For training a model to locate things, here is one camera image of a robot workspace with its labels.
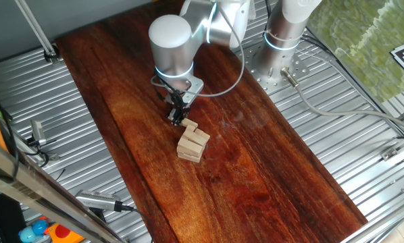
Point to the silver ribbed camera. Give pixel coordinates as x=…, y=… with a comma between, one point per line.
x=95, y=200

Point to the aluminium corner bracket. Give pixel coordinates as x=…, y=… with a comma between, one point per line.
x=389, y=153

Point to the black equipment case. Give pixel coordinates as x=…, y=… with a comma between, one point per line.
x=2, y=219

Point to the small grey camera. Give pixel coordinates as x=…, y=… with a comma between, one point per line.
x=38, y=131

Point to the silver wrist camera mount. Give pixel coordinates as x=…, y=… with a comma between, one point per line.
x=194, y=88

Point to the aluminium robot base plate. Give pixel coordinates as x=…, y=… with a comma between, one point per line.
x=273, y=87

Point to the aluminium stand pole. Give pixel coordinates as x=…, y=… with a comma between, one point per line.
x=36, y=30

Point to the light blue round toy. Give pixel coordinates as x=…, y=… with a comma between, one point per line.
x=27, y=234

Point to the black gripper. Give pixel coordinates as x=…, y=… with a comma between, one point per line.
x=177, y=102

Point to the orange emergency stop box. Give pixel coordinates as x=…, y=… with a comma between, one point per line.
x=63, y=233

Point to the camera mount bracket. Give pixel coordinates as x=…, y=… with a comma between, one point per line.
x=97, y=213

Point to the pale wooden Jenga block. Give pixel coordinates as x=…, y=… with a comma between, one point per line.
x=190, y=123
x=199, y=132
x=188, y=157
x=194, y=137
x=190, y=128
x=205, y=136
x=189, y=147

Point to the steel frame bar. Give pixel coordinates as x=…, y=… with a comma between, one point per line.
x=36, y=189

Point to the dark red wooden board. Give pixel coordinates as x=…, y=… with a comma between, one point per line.
x=239, y=168

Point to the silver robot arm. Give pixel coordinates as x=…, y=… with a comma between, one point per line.
x=171, y=45

